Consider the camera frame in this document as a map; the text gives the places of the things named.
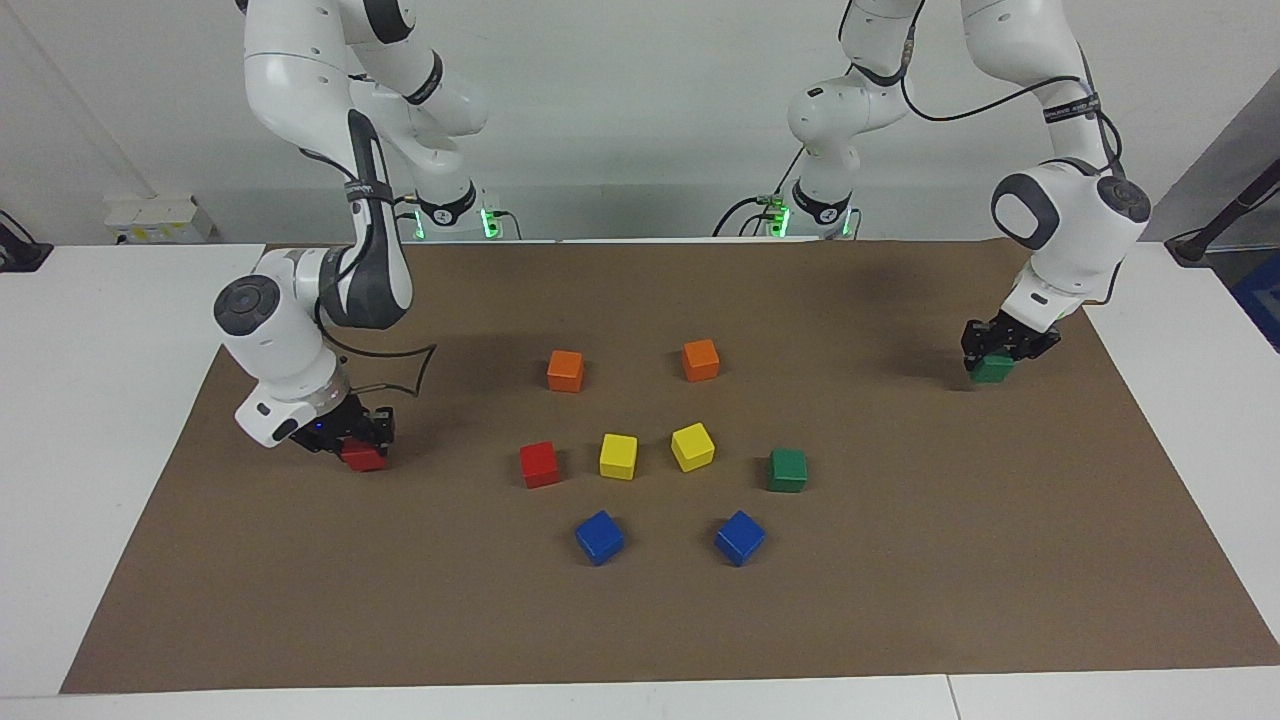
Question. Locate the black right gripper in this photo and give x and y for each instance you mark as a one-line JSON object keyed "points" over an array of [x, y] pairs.
{"points": [[335, 425]]}

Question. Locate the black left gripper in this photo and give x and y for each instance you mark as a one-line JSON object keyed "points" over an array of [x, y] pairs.
{"points": [[1020, 330]]}

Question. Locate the red wooden cube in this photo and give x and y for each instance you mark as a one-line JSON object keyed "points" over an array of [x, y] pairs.
{"points": [[539, 464], [363, 459]]}

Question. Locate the green wooden cube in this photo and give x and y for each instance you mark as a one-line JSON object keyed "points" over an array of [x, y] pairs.
{"points": [[993, 372], [787, 470]]}

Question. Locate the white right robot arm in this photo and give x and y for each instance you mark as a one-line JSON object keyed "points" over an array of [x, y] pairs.
{"points": [[290, 340]]}

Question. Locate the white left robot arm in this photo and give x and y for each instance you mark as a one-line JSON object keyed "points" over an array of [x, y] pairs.
{"points": [[1070, 215]]}

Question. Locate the black stand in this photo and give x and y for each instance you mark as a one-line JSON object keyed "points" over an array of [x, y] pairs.
{"points": [[1195, 248]]}

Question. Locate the orange wooden cube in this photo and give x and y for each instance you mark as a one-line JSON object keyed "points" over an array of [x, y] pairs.
{"points": [[565, 371], [700, 360]]}

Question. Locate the brown table mat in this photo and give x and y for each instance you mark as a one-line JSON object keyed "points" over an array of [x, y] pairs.
{"points": [[900, 560]]}

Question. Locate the yellow wooden cube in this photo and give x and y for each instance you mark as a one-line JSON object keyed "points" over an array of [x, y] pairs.
{"points": [[692, 446], [618, 456]]}

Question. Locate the blue wooden cube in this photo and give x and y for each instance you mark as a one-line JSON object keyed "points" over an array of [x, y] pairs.
{"points": [[740, 538], [600, 538]]}

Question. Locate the blue crate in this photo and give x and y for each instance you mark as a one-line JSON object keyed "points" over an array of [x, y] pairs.
{"points": [[1262, 295]]}

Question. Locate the black clamp base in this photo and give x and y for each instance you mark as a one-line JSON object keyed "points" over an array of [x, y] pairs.
{"points": [[20, 255]]}

